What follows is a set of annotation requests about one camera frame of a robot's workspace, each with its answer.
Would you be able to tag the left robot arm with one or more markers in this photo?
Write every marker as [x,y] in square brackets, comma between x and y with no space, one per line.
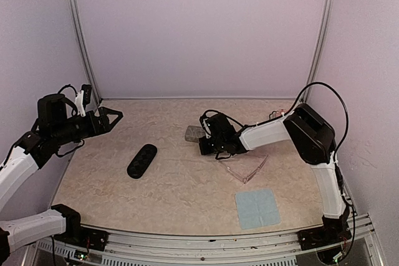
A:
[60,121]

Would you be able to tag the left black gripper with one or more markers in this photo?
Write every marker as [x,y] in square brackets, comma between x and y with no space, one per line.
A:
[103,126]

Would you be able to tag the left aluminium corner post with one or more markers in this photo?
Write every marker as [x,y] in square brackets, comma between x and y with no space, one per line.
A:
[83,51]

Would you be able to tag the blue cleaning cloth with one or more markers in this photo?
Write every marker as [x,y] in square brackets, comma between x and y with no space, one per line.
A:
[257,209]

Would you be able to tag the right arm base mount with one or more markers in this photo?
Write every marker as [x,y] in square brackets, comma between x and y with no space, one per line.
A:
[321,236]

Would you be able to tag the red patterned bowl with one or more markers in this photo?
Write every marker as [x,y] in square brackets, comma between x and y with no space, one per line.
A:
[279,114]

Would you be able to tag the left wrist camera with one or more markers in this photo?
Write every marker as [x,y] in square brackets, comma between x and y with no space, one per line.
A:
[83,98]

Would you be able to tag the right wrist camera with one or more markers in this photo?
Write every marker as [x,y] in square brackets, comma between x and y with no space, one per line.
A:
[218,125]

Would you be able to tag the aluminium front rail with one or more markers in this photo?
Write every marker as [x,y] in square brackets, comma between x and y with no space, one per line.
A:
[286,247]

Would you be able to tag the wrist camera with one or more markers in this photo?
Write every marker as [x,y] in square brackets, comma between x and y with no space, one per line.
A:
[218,125]
[83,98]

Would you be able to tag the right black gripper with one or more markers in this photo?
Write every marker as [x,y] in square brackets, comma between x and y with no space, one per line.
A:
[205,150]

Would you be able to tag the black oval glasses case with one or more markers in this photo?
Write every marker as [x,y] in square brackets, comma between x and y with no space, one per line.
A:
[141,161]

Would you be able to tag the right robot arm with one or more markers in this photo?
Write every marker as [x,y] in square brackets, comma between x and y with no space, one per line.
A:
[313,138]

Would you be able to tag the clear frame glasses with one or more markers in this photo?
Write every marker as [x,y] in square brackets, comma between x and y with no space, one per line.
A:
[243,167]

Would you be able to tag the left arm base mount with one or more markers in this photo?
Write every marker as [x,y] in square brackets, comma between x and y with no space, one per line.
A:
[81,231]

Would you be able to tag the aluminium corner post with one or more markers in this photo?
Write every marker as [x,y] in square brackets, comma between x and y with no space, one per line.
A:
[83,51]
[320,41]

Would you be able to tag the right aluminium corner post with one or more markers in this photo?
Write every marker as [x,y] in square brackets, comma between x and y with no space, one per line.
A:
[320,41]

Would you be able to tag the grey glasses case green lining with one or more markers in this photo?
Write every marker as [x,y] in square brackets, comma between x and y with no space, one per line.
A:
[194,133]

